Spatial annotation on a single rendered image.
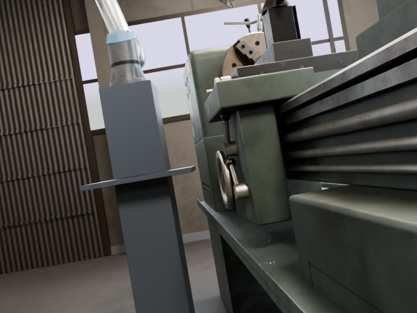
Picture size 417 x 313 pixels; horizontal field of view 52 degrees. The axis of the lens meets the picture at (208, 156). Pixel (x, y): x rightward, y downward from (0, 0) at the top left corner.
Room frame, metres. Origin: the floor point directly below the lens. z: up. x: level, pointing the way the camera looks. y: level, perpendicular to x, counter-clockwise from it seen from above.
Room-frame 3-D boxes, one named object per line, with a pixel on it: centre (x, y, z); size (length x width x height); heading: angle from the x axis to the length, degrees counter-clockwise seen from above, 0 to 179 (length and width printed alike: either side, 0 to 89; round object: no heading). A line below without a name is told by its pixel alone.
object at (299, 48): (1.14, -0.24, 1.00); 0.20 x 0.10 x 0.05; 6
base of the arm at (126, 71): (1.69, 0.27, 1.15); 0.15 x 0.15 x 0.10
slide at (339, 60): (1.12, -0.31, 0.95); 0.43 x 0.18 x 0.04; 96
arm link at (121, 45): (1.70, 0.27, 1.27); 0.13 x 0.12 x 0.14; 177
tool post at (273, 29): (1.12, -0.25, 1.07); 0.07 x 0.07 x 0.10; 6
